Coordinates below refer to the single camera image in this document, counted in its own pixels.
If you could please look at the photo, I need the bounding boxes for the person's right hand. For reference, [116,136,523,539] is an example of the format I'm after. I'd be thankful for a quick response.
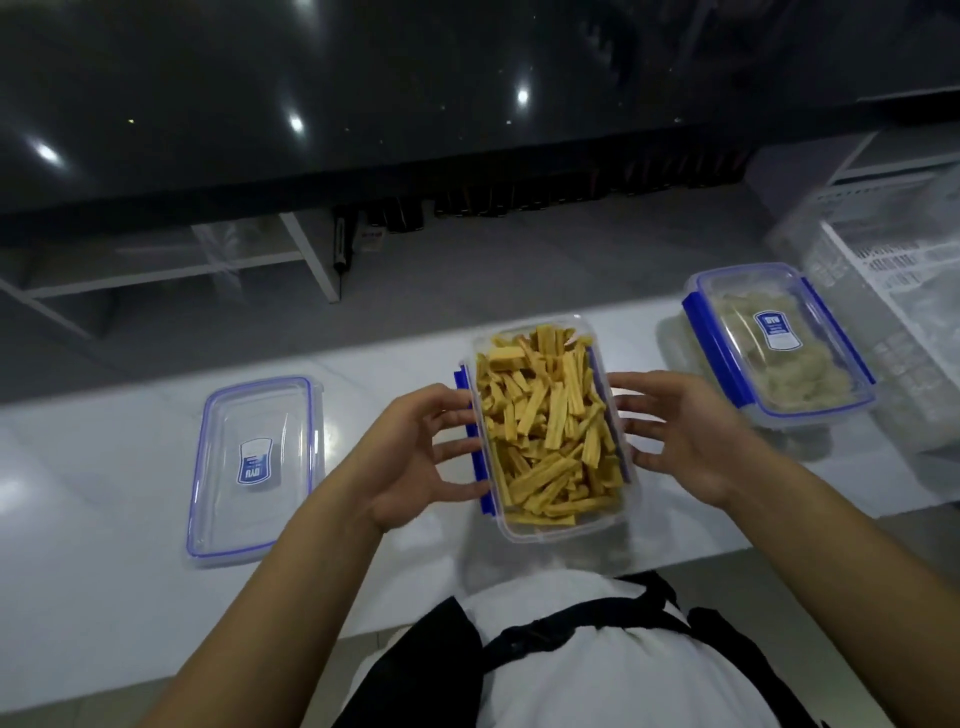
[608,370,759,512]

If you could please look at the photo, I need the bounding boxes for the white shirt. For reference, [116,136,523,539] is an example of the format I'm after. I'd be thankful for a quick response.
[339,570,783,728]

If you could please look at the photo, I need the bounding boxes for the white shelf frame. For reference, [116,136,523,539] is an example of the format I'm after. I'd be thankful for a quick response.
[0,210,344,340]

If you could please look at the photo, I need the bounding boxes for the person's left forearm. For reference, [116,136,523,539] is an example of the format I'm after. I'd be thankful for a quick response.
[138,480,393,728]

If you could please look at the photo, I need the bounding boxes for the person's left hand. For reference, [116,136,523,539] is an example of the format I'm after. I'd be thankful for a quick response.
[351,384,493,535]

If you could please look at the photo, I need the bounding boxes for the person's right forearm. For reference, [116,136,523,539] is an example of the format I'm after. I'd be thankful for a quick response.
[718,448,960,728]

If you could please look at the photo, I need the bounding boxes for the clear printed plastic bag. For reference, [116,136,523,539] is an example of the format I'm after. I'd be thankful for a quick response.
[765,161,960,455]

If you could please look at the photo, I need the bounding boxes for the clear lid with blue seal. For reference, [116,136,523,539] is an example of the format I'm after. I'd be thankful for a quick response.
[185,375,327,569]

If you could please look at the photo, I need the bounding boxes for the closed clear container blue clips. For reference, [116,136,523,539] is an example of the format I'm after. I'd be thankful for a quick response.
[681,261,879,431]

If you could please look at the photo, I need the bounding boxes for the pile of yellow snack sticks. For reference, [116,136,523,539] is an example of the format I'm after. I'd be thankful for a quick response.
[475,324,628,527]

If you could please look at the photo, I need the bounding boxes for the black glossy counter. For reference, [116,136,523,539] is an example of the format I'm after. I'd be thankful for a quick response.
[0,0,960,250]

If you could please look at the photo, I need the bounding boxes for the clear plastic food container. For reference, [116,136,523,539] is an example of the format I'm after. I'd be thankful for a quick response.
[453,315,643,546]

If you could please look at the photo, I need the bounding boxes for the black chest harness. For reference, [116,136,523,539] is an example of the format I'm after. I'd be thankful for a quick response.
[333,573,830,728]

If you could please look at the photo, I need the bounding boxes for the pile of pale crackers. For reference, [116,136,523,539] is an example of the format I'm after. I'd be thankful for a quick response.
[711,291,858,414]

